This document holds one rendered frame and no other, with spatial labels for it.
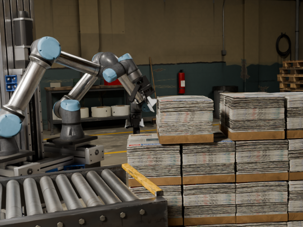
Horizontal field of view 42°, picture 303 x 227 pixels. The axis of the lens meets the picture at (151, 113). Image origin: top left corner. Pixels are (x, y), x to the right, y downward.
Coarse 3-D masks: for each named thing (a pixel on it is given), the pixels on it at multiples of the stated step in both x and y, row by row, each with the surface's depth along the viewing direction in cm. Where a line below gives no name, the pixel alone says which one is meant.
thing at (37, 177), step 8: (88, 168) 175; (96, 168) 175; (104, 168) 174; (112, 168) 175; (120, 168) 176; (16, 176) 166; (24, 176) 166; (32, 176) 165; (40, 176) 165; (56, 176) 167; (120, 176) 177; (56, 184) 168; (72, 184) 170; (40, 192) 166; (24, 200) 164; (40, 200) 166
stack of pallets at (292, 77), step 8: (288, 64) 840; (296, 64) 806; (280, 72) 844; (296, 72) 807; (280, 80) 837; (288, 80) 847; (296, 80) 808; (280, 88) 847; (288, 88) 826; (296, 88) 807
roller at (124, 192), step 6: (102, 174) 171; (108, 174) 166; (114, 174) 165; (108, 180) 161; (114, 180) 157; (120, 180) 157; (114, 186) 152; (120, 186) 148; (126, 186) 148; (120, 192) 144; (126, 192) 141; (132, 192) 140; (120, 198) 143; (126, 198) 137; (132, 198) 134; (138, 198) 134
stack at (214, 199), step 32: (128, 160) 211; (160, 160) 211; (192, 160) 212; (224, 160) 213; (256, 160) 214; (288, 160) 214; (192, 192) 213; (224, 192) 214; (256, 192) 215; (288, 192) 218; (224, 224) 217; (256, 224) 217; (288, 224) 218
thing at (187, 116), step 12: (168, 108) 206; (180, 108) 206; (192, 108) 206; (204, 108) 206; (168, 120) 207; (180, 120) 207; (192, 120) 207; (204, 120) 208; (168, 132) 208; (180, 132) 208; (192, 132) 208; (204, 132) 208
